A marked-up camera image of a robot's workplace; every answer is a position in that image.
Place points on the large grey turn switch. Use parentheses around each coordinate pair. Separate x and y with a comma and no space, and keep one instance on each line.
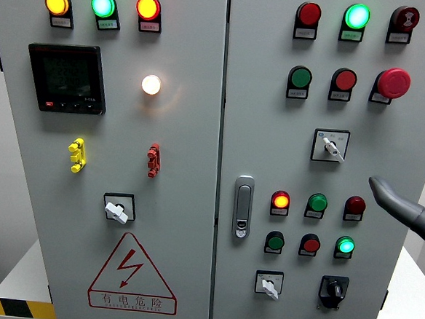
(333,148)

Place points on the small dark red lamp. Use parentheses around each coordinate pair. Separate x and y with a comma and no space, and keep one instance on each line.
(355,205)

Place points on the small white label plate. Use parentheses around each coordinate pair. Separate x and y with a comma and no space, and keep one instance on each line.
(279,212)
(313,214)
(306,33)
(61,22)
(307,253)
(272,251)
(297,93)
(380,98)
(339,96)
(352,217)
(149,27)
(342,256)
(108,24)
(399,38)
(351,36)

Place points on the small green lit lamp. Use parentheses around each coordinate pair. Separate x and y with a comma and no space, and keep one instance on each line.
(345,245)

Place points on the small green unlit lamp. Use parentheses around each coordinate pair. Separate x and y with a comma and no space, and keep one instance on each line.
(317,202)

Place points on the small red push button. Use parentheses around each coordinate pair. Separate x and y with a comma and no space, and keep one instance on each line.
(311,244)

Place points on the small red-rimmed orange lit lamp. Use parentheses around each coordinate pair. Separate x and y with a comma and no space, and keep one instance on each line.
(280,200)

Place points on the large red stop button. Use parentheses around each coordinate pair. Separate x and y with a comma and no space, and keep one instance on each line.
(393,82)

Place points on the small green push button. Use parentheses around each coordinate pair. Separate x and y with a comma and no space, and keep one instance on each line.
(275,242)

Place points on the large red push button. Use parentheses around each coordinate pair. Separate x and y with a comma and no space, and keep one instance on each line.
(345,79)

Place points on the grey cabinet door with lock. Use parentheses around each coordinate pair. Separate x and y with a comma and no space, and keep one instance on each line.
(272,142)

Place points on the silver door lock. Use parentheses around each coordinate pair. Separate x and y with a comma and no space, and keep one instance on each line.
(243,205)

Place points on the large green push button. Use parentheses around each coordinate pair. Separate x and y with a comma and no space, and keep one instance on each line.
(300,77)

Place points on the dark red buzzer lamp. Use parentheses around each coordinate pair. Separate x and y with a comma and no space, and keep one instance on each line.
(405,19)

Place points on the large green lit lamp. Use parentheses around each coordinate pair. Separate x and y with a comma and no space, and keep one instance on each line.
(103,4)
(356,16)

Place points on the large red unlit lamp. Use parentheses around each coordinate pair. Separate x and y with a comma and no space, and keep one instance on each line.
(308,13)

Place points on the grey cabinet door with display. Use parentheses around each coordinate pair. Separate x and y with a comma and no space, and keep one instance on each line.
(184,146)

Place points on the white lit lamp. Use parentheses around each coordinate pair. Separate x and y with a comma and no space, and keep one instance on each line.
(151,84)

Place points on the red warning triangle sign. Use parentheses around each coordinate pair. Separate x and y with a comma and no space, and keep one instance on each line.
(131,301)

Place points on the large red-rimmed orange lit lamp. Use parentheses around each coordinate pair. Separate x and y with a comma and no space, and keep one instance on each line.
(148,7)

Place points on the black digital display meter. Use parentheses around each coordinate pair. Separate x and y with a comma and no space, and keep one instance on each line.
(66,78)

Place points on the black and yellow striped tape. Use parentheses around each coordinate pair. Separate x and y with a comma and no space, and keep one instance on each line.
(16,309)

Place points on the large yellow lit lamp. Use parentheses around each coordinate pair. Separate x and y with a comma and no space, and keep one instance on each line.
(57,3)

